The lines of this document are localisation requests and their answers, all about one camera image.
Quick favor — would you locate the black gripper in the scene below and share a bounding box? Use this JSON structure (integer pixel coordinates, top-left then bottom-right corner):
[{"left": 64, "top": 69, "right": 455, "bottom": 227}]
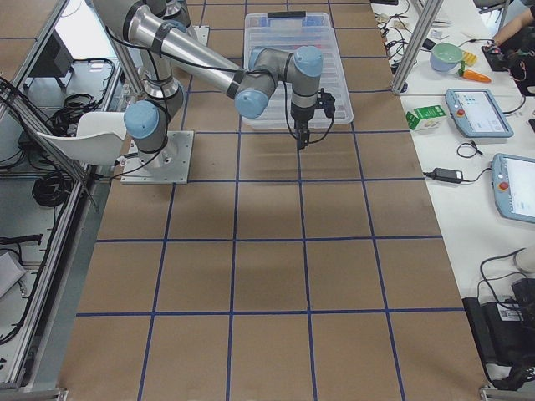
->
[{"left": 290, "top": 104, "right": 315, "bottom": 150}]

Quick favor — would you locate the clear plastic box lid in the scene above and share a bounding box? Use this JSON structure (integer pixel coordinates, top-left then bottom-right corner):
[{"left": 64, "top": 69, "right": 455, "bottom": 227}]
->
[{"left": 240, "top": 12, "right": 354, "bottom": 131}]

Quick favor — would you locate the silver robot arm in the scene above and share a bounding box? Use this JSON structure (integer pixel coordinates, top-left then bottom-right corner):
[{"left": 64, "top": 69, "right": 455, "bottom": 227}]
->
[{"left": 94, "top": 1, "right": 335, "bottom": 150}]

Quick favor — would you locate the person forearm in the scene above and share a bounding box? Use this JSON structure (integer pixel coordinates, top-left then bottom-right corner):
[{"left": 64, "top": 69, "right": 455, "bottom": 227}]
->
[{"left": 493, "top": 6, "right": 534, "bottom": 47}]

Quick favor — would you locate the black equipment box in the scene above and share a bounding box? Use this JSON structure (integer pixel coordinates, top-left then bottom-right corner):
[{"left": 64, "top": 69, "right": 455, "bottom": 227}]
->
[{"left": 462, "top": 278, "right": 534, "bottom": 391}]

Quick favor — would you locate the green white carton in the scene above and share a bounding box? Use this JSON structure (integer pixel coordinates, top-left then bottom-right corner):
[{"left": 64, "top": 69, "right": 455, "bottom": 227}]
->
[{"left": 405, "top": 104, "right": 446, "bottom": 131}]

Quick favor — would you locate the black laptop charger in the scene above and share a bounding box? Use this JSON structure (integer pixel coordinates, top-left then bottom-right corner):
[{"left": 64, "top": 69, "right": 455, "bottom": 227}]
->
[{"left": 423, "top": 167, "right": 464, "bottom": 184}]

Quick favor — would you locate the green blue bowl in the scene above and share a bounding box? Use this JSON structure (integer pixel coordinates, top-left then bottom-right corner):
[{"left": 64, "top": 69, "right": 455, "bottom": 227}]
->
[{"left": 430, "top": 43, "right": 463, "bottom": 72}]

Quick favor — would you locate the upper teach pendant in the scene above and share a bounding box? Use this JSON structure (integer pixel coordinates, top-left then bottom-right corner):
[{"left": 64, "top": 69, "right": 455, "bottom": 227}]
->
[{"left": 445, "top": 89, "right": 514, "bottom": 139}]

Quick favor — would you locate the teach pendant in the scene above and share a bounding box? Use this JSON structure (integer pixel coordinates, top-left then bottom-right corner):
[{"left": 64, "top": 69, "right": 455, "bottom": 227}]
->
[
  {"left": 445, "top": 89, "right": 514, "bottom": 139},
  {"left": 491, "top": 153, "right": 534, "bottom": 223}
]

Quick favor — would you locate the toy carrot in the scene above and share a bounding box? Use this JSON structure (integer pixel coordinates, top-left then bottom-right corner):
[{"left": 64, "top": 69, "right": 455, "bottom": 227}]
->
[{"left": 457, "top": 61, "right": 492, "bottom": 84}]

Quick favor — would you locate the toy corn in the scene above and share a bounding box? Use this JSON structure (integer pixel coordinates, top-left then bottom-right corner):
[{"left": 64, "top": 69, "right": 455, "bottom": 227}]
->
[{"left": 461, "top": 51, "right": 477, "bottom": 67}]

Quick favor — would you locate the white plastic chair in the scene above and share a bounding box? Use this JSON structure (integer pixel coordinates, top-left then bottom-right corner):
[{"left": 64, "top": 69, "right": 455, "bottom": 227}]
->
[{"left": 37, "top": 112, "right": 126, "bottom": 166}]

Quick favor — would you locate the lower teach pendant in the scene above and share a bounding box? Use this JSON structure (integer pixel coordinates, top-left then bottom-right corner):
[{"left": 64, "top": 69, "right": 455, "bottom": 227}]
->
[{"left": 491, "top": 153, "right": 534, "bottom": 223}]

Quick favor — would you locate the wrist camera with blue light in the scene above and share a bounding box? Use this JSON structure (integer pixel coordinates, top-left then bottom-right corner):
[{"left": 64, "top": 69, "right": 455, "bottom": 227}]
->
[{"left": 316, "top": 88, "right": 336, "bottom": 120}]

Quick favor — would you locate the black box handle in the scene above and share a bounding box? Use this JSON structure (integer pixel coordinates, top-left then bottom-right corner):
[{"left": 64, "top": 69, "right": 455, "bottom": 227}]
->
[{"left": 267, "top": 11, "right": 307, "bottom": 19}]

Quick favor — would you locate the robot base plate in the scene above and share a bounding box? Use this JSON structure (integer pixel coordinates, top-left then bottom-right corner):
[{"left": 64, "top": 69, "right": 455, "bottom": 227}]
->
[{"left": 120, "top": 130, "right": 194, "bottom": 185}]

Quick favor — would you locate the aluminium frame post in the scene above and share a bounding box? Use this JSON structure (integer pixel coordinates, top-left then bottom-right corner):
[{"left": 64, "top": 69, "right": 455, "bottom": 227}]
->
[{"left": 391, "top": 0, "right": 443, "bottom": 95}]

